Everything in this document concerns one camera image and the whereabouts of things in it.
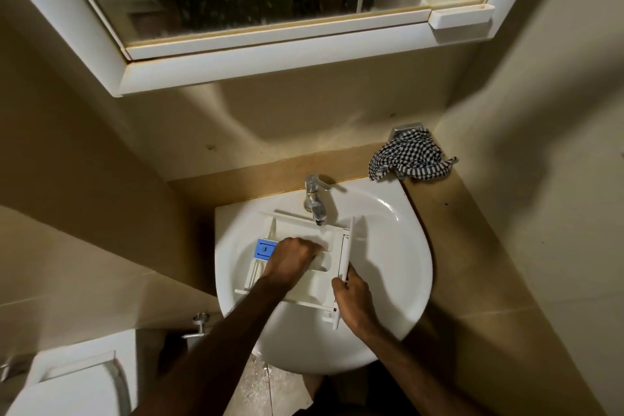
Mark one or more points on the white toilet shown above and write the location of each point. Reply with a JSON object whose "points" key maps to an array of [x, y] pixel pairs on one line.
{"points": [[73, 391]]}

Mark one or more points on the person's left forearm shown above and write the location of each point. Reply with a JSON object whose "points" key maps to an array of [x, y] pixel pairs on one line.
{"points": [[214, 357]]}

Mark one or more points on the white mirror cabinet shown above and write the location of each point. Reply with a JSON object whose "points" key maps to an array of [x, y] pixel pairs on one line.
{"points": [[273, 60]]}

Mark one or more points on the chrome soap dish holder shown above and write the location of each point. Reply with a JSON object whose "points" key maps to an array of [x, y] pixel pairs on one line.
{"points": [[404, 129]]}

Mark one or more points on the black white checkered cloth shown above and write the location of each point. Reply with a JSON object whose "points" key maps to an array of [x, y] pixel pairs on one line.
{"points": [[409, 152]]}

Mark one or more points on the person's right forearm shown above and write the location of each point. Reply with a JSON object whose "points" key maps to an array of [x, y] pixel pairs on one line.
{"points": [[419, 376]]}

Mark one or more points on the person's right hand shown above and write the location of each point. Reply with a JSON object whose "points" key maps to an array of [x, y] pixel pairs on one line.
{"points": [[356, 303]]}

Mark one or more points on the white ceramic sink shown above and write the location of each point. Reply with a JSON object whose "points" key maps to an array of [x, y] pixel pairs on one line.
{"points": [[390, 245]]}

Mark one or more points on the white detergent drawer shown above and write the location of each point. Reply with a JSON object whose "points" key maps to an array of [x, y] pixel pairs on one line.
{"points": [[317, 284]]}

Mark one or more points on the chrome sink faucet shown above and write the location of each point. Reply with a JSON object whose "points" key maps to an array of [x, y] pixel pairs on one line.
{"points": [[314, 196]]}

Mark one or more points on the person's left hand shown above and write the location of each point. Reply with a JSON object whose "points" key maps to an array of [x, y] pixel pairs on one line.
{"points": [[292, 259]]}

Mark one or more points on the person's dark shorts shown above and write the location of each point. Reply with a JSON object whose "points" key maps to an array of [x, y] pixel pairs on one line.
{"points": [[370, 396]]}

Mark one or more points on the chrome toilet paper holder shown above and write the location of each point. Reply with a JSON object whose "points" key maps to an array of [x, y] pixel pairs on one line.
{"points": [[200, 319]]}

